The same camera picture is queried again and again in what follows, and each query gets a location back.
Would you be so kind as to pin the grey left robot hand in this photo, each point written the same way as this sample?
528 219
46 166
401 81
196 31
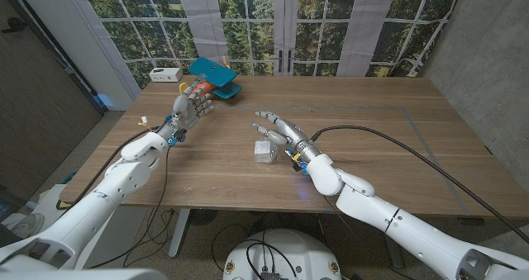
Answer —
188 108

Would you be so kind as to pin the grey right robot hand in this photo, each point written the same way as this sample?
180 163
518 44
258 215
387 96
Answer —
287 133

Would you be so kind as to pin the white cube package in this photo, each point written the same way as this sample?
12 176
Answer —
264 148

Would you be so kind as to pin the teal orange toy plane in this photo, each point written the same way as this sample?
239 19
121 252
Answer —
215 73

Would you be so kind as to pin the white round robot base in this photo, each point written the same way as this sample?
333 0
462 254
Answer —
285 255

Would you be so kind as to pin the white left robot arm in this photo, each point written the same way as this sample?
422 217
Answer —
91 205

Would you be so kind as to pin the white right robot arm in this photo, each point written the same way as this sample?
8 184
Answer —
405 222

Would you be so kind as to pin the white power strip box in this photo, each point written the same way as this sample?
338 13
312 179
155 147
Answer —
165 74

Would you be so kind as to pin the printed forest window backdrop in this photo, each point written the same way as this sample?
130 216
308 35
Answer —
248 24

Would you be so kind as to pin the black round floor object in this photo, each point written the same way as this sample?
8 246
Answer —
202 217

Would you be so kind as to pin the grey metal table leg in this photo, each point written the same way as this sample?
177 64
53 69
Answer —
179 234
392 251

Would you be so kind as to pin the white floor sheet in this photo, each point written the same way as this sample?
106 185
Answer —
45 201

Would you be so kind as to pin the white sneaker shoe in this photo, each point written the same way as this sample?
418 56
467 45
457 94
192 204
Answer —
27 224

